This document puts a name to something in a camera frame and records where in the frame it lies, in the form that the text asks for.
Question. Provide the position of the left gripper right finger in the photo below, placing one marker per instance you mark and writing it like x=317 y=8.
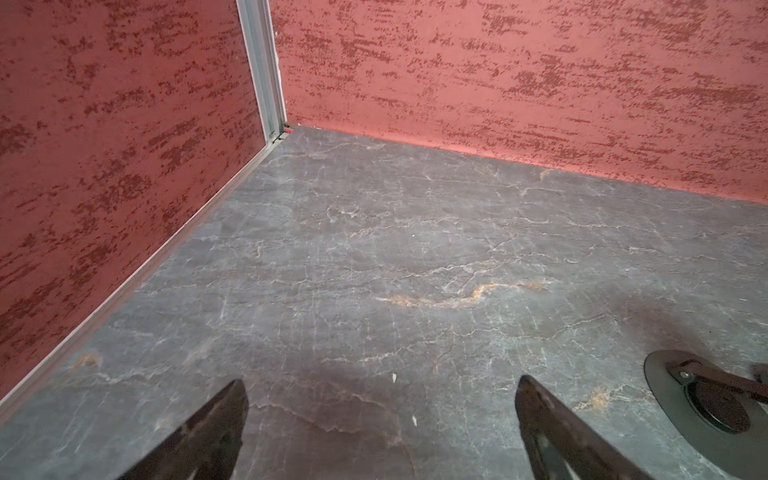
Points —
x=559 y=444

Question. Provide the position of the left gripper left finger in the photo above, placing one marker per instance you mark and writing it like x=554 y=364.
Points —
x=205 y=446

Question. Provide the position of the dark round stand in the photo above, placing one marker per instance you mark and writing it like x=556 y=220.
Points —
x=721 y=415

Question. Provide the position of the left wall base trim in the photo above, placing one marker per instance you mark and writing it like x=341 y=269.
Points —
x=40 y=374

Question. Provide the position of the left aluminium corner post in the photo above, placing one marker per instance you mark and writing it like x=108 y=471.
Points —
x=259 y=38

